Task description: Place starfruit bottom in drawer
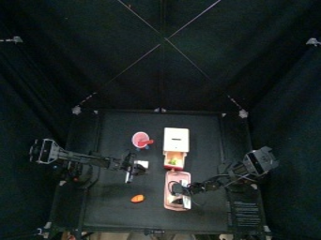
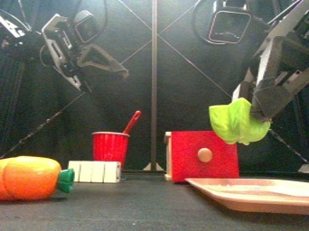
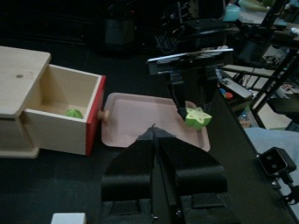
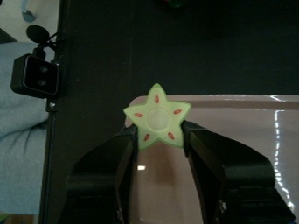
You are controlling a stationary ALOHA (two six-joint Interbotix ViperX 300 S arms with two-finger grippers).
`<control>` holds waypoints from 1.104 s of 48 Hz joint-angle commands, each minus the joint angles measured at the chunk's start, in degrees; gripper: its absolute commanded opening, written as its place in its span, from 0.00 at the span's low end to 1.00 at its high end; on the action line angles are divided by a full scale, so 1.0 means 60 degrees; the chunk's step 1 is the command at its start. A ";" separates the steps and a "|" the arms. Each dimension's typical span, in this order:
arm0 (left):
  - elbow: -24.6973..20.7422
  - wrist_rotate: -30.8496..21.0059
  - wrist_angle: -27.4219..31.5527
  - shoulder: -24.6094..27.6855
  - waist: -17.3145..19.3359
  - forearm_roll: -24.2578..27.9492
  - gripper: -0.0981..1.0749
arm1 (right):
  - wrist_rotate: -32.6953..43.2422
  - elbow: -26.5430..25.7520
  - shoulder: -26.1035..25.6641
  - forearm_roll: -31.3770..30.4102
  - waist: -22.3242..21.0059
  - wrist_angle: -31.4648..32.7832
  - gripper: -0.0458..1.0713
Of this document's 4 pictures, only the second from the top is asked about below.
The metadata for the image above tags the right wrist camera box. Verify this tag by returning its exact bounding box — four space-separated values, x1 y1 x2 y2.
207 10 253 45

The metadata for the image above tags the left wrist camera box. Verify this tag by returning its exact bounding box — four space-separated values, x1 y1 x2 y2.
72 10 100 43

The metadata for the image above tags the vertical metal frame pole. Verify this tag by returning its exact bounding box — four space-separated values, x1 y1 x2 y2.
141 0 167 172

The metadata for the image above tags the pink plastic tray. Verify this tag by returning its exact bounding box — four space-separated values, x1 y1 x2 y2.
183 177 309 216

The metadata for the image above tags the red spoon handle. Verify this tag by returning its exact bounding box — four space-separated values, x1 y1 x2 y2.
121 110 143 135

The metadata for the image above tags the white segmented block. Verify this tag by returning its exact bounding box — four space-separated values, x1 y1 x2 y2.
67 160 123 184

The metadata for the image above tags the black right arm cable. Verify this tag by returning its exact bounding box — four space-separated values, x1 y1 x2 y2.
191 0 220 47

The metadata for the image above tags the red wooden drawer box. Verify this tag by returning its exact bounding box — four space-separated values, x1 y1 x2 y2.
163 130 240 183

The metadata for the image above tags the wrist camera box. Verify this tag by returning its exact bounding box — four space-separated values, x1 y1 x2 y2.
207 10 253 45
72 10 100 43

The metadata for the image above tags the red ribbed plastic cup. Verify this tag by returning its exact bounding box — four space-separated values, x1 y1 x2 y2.
91 131 131 170

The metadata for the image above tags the orange toy carrot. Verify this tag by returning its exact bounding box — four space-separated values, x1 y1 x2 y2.
0 155 76 202

